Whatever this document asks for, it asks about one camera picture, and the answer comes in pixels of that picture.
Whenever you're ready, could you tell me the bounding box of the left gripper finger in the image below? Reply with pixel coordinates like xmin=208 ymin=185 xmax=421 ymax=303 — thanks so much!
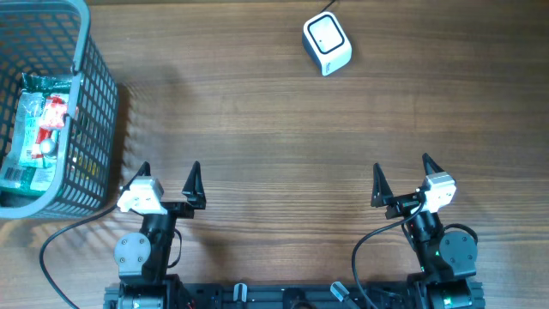
xmin=182 ymin=161 xmax=206 ymax=206
xmin=128 ymin=161 xmax=151 ymax=185

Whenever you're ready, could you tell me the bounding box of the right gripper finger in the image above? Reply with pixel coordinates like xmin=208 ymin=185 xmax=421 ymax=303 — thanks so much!
xmin=422 ymin=153 xmax=444 ymax=175
xmin=371 ymin=163 xmax=394 ymax=208

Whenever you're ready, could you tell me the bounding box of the red toothpaste tube box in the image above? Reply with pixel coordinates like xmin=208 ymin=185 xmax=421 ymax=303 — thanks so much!
xmin=32 ymin=127 xmax=52 ymax=159

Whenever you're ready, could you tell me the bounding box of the green glove package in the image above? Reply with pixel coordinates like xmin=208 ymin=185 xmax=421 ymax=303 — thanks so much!
xmin=1 ymin=74 xmax=71 ymax=197

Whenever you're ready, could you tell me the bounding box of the yellow oil bottle grey cap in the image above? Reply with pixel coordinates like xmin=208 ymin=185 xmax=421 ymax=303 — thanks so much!
xmin=39 ymin=138 xmax=57 ymax=157

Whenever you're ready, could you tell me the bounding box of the red tissue pack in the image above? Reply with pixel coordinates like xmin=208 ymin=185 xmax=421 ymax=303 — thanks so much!
xmin=39 ymin=96 xmax=68 ymax=130

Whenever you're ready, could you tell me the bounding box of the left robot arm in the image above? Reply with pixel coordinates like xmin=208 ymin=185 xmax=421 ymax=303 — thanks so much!
xmin=103 ymin=161 xmax=207 ymax=309

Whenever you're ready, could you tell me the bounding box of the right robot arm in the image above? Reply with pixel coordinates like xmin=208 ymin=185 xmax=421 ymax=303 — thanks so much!
xmin=371 ymin=154 xmax=486 ymax=308

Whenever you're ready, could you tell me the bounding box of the white barcode scanner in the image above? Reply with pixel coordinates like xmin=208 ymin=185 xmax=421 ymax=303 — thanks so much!
xmin=302 ymin=11 xmax=353 ymax=76

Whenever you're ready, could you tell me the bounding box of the grey plastic shopping basket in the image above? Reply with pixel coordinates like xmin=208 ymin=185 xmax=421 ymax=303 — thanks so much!
xmin=1 ymin=1 xmax=119 ymax=220

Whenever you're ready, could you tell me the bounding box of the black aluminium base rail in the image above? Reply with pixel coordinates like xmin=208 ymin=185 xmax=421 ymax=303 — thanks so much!
xmin=103 ymin=281 xmax=486 ymax=309

